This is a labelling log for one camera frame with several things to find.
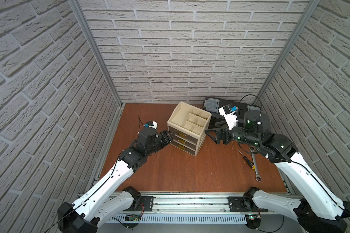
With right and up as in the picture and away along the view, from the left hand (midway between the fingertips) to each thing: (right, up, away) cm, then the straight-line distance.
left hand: (174, 132), depth 72 cm
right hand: (+17, +3, -11) cm, 20 cm away
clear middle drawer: (+6, -7, +11) cm, 14 cm away
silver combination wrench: (+49, -28, +11) cm, 57 cm away
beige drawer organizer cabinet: (+7, +4, +4) cm, 9 cm away
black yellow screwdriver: (+45, -20, +17) cm, 52 cm away
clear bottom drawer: (+5, -12, +16) cm, 21 cm away
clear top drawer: (+5, -2, +6) cm, 7 cm away
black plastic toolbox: (+25, +17, +25) cm, 40 cm away
